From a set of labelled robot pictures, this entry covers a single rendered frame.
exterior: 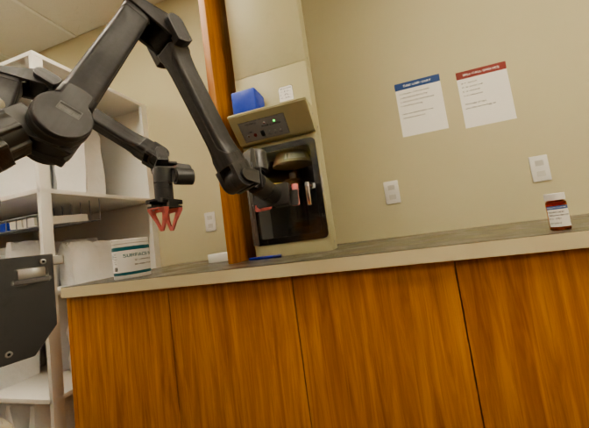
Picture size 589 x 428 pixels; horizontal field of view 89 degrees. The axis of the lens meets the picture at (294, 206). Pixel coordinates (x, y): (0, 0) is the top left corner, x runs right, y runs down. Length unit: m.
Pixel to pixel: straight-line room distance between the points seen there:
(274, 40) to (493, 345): 1.29
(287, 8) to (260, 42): 0.17
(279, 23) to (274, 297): 1.10
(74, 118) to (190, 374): 0.87
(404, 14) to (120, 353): 1.96
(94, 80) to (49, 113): 0.13
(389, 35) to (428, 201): 0.87
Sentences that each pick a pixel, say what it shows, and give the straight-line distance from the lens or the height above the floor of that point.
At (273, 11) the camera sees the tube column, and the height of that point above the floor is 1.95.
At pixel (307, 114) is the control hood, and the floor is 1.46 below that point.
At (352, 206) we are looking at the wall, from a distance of 1.59.
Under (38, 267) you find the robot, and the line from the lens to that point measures 0.67.
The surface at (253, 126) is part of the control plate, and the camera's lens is 1.24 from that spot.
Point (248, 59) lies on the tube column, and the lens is 1.45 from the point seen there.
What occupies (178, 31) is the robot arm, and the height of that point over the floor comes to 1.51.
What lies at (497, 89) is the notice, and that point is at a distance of 1.77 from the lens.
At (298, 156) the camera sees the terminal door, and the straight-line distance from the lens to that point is 1.21.
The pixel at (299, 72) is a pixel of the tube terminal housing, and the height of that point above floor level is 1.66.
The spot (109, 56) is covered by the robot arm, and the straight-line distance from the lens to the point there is 0.72.
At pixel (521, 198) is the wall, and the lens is 1.69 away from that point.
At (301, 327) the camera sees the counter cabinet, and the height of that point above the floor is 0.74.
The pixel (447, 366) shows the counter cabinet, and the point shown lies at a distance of 0.97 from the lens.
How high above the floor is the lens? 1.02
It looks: 5 degrees up
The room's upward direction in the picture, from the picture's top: 8 degrees counter-clockwise
